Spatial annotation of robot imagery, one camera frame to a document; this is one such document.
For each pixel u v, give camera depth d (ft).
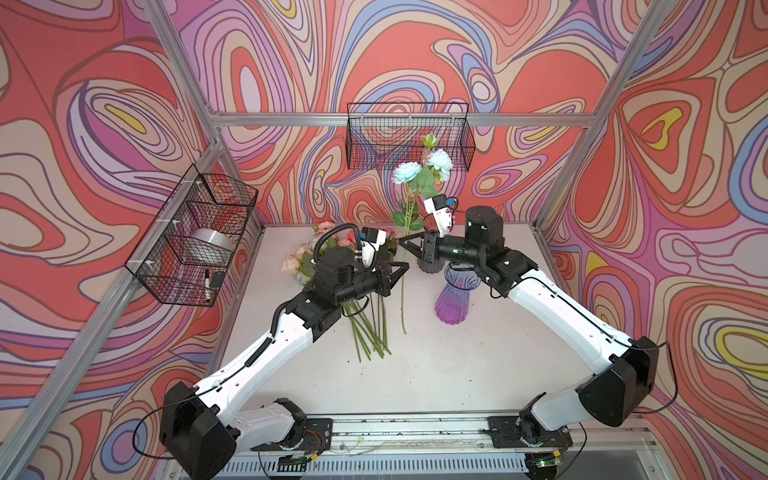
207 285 2.36
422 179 2.10
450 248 2.00
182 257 2.40
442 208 2.02
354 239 1.93
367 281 2.00
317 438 2.37
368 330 2.97
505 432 2.41
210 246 2.30
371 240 2.01
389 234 2.06
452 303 3.16
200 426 1.23
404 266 2.24
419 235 2.09
